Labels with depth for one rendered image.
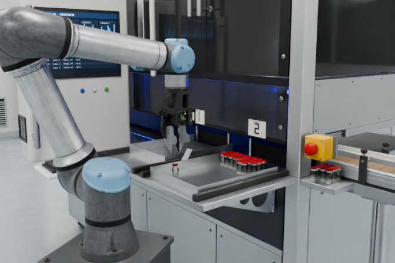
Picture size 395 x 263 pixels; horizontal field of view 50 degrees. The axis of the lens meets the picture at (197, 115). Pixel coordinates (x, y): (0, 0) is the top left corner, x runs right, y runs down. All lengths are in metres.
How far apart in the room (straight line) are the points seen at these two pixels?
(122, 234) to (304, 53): 0.77
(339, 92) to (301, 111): 0.21
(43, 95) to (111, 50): 0.21
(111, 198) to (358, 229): 1.11
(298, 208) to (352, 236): 0.41
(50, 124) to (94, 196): 0.22
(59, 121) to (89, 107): 0.93
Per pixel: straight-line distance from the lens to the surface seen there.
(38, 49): 0.98
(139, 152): 1.71
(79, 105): 2.03
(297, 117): 1.41
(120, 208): 1.08
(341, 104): 1.58
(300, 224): 1.52
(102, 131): 2.09
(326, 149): 1.38
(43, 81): 1.11
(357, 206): 1.81
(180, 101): 1.30
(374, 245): 1.54
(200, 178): 1.41
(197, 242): 1.96
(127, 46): 1.05
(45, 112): 1.12
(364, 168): 1.42
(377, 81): 1.77
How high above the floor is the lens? 1.31
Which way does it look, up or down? 9 degrees down
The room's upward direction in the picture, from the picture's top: straight up
